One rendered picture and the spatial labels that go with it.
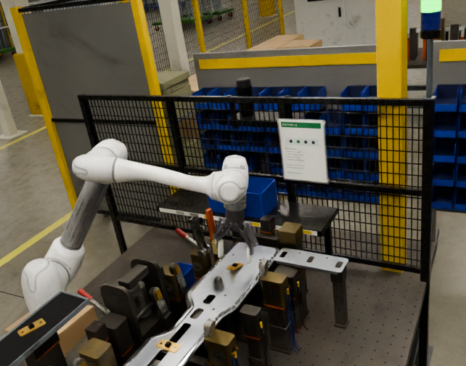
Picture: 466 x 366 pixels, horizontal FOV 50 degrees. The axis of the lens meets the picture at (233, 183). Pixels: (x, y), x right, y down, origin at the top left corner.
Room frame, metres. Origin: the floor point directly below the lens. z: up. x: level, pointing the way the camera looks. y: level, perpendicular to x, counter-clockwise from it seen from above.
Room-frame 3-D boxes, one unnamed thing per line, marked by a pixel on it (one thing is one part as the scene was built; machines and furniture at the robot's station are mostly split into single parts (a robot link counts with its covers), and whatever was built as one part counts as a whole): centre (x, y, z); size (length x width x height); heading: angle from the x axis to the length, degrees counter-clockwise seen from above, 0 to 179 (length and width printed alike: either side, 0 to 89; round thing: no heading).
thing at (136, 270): (1.53, 0.42, 0.94); 0.18 x 0.13 x 0.49; 147
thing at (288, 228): (1.88, -0.21, 0.88); 0.08 x 0.08 x 0.36; 57
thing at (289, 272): (1.67, -0.17, 0.84); 0.12 x 0.07 x 0.28; 57
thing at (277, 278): (1.55, -0.11, 0.87); 0.12 x 0.07 x 0.35; 57
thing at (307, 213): (2.19, -0.02, 1.01); 0.90 x 0.22 x 0.03; 57
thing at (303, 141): (2.13, -0.34, 1.30); 0.23 x 0.02 x 0.31; 57
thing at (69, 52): (4.06, 0.99, 1.00); 1.34 x 0.14 x 2.00; 59
